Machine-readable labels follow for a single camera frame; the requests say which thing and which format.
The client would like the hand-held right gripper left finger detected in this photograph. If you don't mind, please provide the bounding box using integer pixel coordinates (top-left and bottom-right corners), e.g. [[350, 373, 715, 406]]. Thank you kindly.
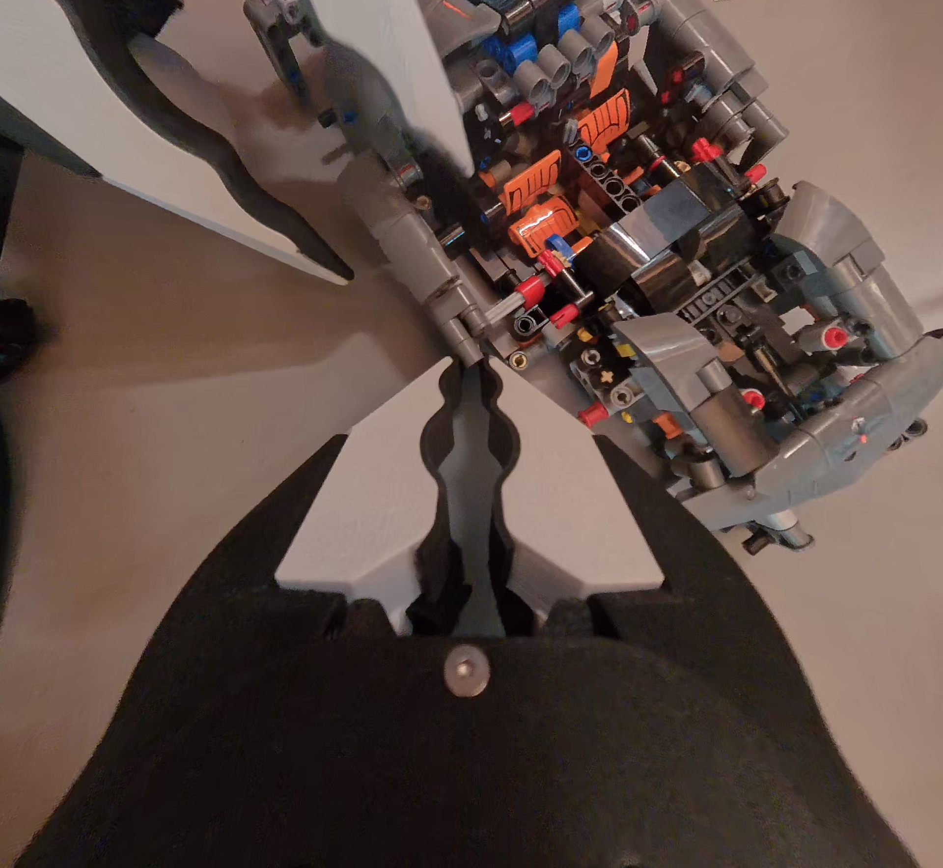
[[273, 356, 472, 637]]

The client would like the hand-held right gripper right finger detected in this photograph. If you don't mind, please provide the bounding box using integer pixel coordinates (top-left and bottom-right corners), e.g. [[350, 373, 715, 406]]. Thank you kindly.
[[482, 357, 667, 637]]

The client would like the grey black lego car model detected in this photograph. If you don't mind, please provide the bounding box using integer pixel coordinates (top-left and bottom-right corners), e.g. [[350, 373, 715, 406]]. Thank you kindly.
[[243, 0, 943, 556]]

